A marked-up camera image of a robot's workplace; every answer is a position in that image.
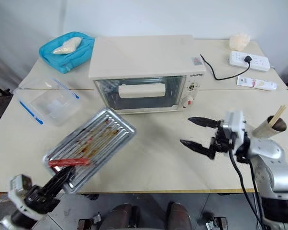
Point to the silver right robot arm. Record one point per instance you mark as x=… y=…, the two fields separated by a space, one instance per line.
x=273 y=163

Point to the black power plug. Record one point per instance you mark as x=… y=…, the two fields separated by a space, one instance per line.
x=247 y=59

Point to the beige paper tube holder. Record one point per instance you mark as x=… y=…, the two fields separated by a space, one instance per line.
x=263 y=130

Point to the grey oven top sticker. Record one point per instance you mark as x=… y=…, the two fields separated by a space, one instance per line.
x=196 y=61

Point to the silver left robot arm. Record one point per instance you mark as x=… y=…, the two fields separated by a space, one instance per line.
x=12 y=219

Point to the wooden chopstick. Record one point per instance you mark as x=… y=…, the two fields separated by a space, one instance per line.
x=279 y=118
x=278 y=115

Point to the silver ribbed baking tray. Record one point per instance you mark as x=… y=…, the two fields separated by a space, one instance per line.
x=105 y=134

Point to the cream oven timer knob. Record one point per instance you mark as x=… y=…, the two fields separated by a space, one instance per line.
x=188 y=102

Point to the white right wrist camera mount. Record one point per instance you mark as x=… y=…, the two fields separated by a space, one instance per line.
x=235 y=124

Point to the white printed carton box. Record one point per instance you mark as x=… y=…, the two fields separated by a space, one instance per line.
x=256 y=83

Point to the cream toaster oven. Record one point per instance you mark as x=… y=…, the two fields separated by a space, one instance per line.
x=139 y=60

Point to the clear bag of rice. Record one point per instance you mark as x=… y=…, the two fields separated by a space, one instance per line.
x=68 y=45

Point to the red sausage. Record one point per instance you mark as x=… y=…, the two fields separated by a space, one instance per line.
x=67 y=162

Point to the small metal caster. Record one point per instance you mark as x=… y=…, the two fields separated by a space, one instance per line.
x=215 y=222
x=90 y=221

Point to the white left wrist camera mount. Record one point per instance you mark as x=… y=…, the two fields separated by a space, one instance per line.
x=18 y=189

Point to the blue fabric pouch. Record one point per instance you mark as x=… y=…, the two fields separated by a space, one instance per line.
x=81 y=51

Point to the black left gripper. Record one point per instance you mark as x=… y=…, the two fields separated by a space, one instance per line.
x=40 y=198

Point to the white power strip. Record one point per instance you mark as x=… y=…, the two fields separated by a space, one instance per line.
x=258 y=62

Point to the dark brown rounded shape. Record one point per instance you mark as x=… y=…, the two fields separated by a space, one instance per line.
x=121 y=216
x=179 y=215

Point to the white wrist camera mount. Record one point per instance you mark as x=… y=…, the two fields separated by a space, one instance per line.
x=235 y=124
x=18 y=189

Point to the crumpled pale tissue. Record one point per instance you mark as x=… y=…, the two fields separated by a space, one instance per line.
x=240 y=41

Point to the clear plastic food container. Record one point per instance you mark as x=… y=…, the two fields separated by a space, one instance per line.
x=55 y=107

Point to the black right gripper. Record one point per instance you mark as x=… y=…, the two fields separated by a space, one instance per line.
x=221 y=141

